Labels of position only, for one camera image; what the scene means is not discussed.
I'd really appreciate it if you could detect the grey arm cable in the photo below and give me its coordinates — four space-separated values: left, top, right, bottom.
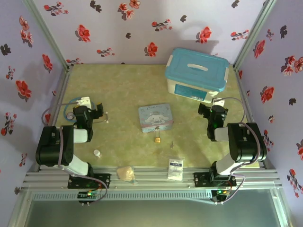
42 96 108 204
214 96 261 205

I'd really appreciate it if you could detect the green circuit board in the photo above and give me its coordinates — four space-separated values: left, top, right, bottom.
211 189 232 204
77 191 100 204

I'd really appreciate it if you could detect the right green circuit board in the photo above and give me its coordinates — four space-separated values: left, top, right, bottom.
211 189 232 204

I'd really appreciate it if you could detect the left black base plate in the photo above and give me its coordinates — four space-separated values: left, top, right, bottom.
67 173 111 189

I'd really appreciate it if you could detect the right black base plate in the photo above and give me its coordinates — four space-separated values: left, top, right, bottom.
193 172 237 189

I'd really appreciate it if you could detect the blue lidded white storage box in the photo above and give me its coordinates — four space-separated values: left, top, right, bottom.
165 48 230 104

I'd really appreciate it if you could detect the beige cotton bag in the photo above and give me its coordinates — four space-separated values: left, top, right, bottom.
116 166 138 184

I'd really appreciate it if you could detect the left grey arm cable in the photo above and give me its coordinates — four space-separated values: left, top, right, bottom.
42 96 108 204

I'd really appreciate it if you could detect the aluminium corner post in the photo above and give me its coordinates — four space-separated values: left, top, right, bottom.
233 0 277 71
23 0 71 71

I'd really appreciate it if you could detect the aluminium frame rail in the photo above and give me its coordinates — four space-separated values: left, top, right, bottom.
22 165 282 190

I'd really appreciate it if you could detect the cartoon dog tin box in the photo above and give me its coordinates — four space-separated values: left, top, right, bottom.
138 103 174 133

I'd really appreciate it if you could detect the right grey arm cable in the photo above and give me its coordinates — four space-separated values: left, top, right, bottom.
214 96 261 205

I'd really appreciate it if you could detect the slotted grey cable tray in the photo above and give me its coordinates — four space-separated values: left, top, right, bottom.
32 191 213 201

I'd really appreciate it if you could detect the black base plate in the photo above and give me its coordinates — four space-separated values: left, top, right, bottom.
67 173 111 189
193 172 237 189

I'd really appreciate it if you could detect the white plastic sachet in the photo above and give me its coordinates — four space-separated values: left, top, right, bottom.
167 158 185 182

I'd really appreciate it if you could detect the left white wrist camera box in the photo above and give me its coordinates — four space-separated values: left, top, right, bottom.
76 96 92 107

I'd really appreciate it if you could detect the left green circuit board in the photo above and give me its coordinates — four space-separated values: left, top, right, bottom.
77 191 100 204

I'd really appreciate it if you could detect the blue stethoscope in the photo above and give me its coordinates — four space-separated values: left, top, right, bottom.
63 98 109 125

